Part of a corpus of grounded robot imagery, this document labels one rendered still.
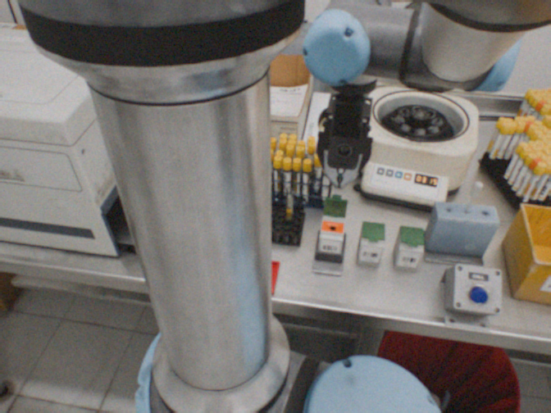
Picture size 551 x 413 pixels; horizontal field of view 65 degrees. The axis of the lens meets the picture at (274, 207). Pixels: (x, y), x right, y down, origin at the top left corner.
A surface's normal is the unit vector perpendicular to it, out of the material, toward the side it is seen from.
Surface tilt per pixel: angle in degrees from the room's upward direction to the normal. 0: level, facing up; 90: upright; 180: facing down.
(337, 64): 90
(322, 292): 0
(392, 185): 25
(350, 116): 31
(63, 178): 90
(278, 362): 44
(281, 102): 2
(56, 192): 90
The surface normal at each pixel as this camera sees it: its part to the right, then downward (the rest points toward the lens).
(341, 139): -0.09, -0.26
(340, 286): -0.01, -0.71
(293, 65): -0.20, 0.66
